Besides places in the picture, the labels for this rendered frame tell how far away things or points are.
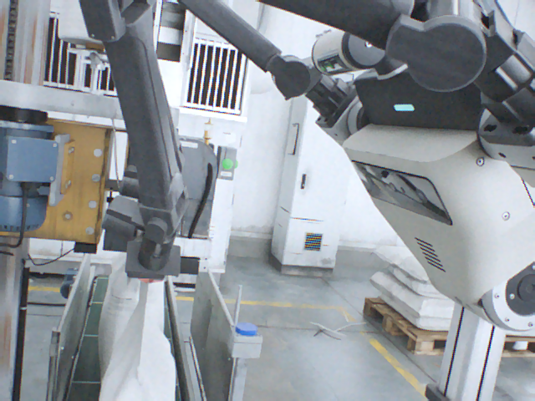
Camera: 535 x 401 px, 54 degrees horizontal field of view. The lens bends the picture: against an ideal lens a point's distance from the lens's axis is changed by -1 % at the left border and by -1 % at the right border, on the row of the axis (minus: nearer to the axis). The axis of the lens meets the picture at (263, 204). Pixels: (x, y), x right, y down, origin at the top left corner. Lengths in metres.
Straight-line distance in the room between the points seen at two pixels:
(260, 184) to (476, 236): 4.93
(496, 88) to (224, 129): 3.68
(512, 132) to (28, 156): 0.93
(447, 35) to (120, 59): 0.39
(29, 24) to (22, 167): 0.46
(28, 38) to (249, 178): 4.30
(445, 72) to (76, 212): 1.10
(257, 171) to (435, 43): 5.11
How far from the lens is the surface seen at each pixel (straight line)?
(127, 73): 0.72
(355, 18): 0.59
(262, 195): 5.67
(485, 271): 0.87
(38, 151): 1.20
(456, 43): 0.56
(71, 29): 1.27
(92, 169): 1.45
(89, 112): 1.32
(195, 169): 1.44
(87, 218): 1.47
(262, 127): 5.60
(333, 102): 1.14
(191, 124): 4.18
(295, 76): 1.11
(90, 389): 2.09
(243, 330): 1.45
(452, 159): 0.74
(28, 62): 1.52
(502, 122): 0.65
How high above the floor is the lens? 1.39
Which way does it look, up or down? 8 degrees down
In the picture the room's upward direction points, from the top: 8 degrees clockwise
